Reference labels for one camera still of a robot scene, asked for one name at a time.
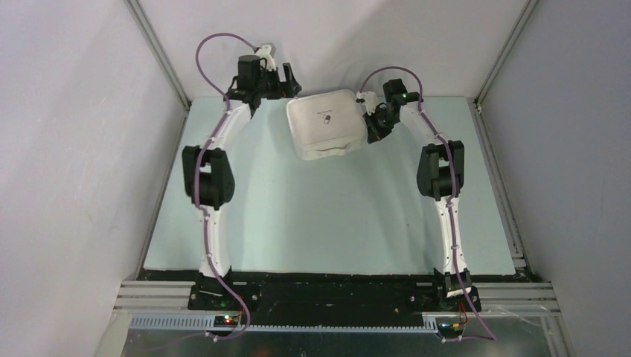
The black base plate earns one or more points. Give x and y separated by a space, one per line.
268 299

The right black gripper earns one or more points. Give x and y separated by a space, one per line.
373 133

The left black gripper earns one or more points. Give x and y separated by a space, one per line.
288 89

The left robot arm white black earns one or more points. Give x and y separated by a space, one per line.
208 177

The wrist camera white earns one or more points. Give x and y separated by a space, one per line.
369 100
266 54

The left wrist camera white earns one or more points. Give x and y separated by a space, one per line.
266 54

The aluminium frame rail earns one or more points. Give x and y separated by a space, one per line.
526 296

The white medicine kit case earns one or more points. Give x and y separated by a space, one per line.
326 124

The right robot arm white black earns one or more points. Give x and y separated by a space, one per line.
440 172

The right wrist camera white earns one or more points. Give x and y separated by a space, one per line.
369 100

